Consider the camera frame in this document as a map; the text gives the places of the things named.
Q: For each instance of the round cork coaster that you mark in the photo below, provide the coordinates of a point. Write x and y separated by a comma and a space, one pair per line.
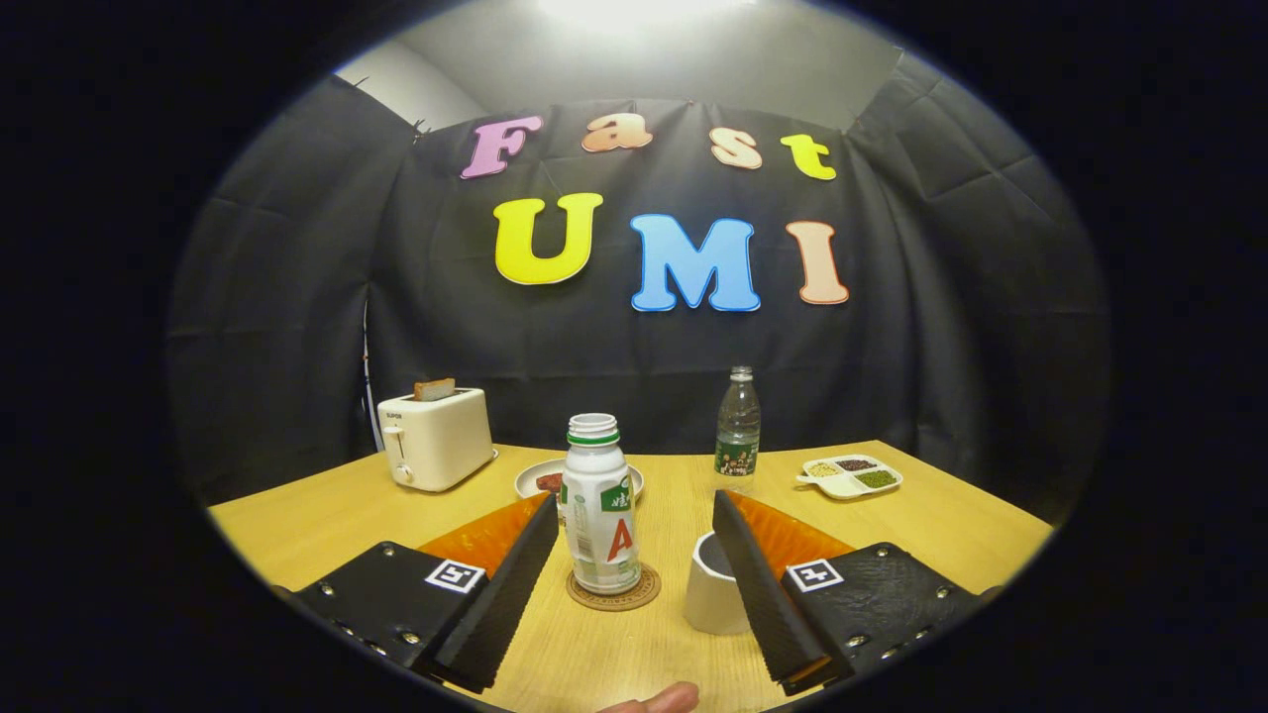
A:
584, 598

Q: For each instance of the toast slice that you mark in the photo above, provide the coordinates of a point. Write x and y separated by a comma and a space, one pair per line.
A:
434, 389

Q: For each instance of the white juice bottle green label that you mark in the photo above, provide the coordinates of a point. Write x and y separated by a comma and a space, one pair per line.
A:
594, 515

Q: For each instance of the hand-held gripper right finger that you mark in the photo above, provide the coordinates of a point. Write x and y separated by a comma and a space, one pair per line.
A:
763, 594

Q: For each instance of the beige round plate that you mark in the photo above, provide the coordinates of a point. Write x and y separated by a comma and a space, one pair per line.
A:
533, 475

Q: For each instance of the cream toaster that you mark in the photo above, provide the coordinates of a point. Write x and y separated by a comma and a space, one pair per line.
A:
441, 441

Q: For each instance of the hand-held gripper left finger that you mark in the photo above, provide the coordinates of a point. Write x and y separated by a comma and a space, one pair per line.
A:
505, 594

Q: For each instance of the clear plastic water bottle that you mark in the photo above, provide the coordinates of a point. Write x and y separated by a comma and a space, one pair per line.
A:
738, 426

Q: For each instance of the red meat slices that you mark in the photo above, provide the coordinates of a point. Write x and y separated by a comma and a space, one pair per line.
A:
550, 483

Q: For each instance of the white divided tray with beans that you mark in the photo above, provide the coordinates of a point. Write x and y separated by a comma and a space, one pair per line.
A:
847, 477

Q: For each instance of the wooden table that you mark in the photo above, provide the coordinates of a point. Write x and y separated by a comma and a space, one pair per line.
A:
327, 525

